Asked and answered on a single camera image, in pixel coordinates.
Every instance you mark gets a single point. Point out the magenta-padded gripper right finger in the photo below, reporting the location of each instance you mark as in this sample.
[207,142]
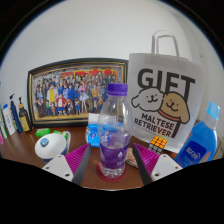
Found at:
[166,165]

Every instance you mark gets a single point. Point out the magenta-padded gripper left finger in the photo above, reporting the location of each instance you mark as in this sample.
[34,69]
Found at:
[56,165]

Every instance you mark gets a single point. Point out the clear purple-label water bottle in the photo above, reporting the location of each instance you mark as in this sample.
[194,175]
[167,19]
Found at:
[115,140]

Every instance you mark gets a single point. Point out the blue patterned paper cup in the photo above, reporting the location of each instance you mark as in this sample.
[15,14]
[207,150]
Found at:
[50,146]

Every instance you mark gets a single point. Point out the colourful puzzle cube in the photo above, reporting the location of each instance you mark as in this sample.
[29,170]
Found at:
[158,144]

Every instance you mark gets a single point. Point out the small green packet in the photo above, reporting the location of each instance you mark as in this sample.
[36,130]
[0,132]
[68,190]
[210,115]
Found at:
[42,132]
[57,132]

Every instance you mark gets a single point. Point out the blue detergent bottle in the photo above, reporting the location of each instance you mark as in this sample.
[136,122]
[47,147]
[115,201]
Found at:
[196,146]

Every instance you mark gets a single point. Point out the small flat snack pack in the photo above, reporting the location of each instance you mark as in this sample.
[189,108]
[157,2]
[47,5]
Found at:
[130,159]

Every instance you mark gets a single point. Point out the flat round red coaster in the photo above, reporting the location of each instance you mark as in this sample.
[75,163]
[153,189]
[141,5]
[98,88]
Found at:
[100,175]

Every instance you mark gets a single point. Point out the dark bottle with yellow label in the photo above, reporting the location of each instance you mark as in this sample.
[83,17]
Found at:
[24,118]

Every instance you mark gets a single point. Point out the dark blue pump bottle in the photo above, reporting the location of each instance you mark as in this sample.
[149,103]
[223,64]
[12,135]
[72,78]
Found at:
[15,115]

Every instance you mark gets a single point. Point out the framed group photo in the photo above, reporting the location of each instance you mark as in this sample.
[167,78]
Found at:
[73,93]

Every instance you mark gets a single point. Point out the white paper gift bag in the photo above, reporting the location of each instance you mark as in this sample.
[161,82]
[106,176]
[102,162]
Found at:
[166,86]

